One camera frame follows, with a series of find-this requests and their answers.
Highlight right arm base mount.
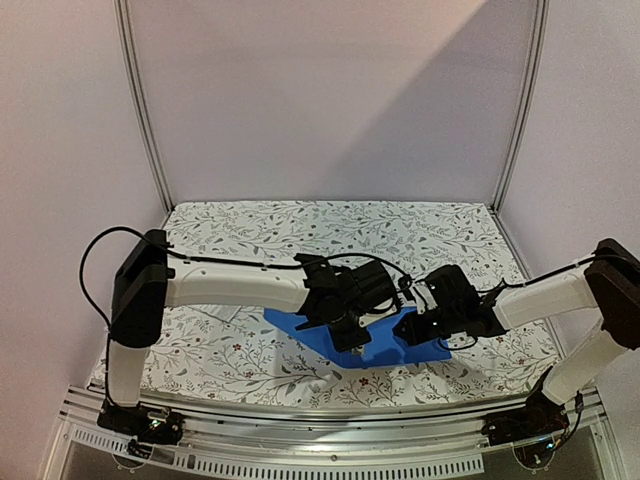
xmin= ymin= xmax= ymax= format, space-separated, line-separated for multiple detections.
xmin=480 ymin=392 xmax=584 ymax=471

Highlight perforated white cable tray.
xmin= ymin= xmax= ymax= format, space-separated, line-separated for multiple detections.
xmin=59 ymin=427 xmax=486 ymax=479

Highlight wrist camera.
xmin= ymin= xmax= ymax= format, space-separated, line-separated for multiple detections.
xmin=407 ymin=265 xmax=477 ymax=314
xmin=342 ymin=260 xmax=396 ymax=314

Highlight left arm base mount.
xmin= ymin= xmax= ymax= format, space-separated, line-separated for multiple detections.
xmin=97 ymin=400 xmax=185 ymax=459

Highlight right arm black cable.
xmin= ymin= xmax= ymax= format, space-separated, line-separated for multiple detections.
xmin=434 ymin=249 xmax=616 ymax=351

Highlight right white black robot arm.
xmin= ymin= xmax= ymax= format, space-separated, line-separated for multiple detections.
xmin=393 ymin=239 xmax=639 ymax=411

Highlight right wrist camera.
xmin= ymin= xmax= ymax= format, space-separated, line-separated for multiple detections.
xmin=407 ymin=265 xmax=477 ymax=314

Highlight white printed paper sheets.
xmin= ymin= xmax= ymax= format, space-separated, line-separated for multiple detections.
xmin=205 ymin=305 xmax=240 ymax=323

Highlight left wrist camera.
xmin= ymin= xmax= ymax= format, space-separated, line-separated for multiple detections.
xmin=342 ymin=260 xmax=396 ymax=314

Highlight aluminium front rail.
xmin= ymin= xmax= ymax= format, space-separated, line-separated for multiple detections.
xmin=49 ymin=387 xmax=617 ymax=464

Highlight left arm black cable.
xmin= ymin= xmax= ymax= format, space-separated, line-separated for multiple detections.
xmin=78 ymin=225 xmax=416 ymax=396

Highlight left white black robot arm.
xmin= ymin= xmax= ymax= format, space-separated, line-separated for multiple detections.
xmin=106 ymin=229 xmax=394 ymax=408

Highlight blue folder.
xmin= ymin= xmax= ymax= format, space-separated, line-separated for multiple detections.
xmin=264 ymin=307 xmax=452 ymax=369

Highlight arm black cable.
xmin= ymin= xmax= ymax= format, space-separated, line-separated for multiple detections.
xmin=434 ymin=249 xmax=616 ymax=351
xmin=78 ymin=225 xmax=416 ymax=396

